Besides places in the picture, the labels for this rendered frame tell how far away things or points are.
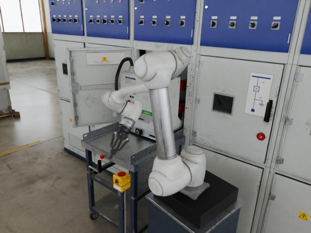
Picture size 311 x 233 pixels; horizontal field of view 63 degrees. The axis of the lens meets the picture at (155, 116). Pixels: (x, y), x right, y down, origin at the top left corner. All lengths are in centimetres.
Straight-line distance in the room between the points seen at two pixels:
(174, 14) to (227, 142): 111
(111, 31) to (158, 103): 155
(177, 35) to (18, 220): 225
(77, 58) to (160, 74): 132
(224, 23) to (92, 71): 123
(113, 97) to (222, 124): 90
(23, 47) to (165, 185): 1272
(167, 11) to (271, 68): 94
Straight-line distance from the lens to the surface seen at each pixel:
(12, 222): 292
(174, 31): 220
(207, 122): 214
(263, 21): 189
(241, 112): 200
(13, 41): 1351
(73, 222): 273
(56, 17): 347
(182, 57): 132
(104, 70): 249
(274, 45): 187
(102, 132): 233
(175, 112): 220
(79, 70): 244
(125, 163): 190
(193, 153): 147
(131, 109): 173
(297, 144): 196
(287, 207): 219
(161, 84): 124
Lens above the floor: 179
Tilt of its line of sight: 20 degrees down
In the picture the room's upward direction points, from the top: 2 degrees clockwise
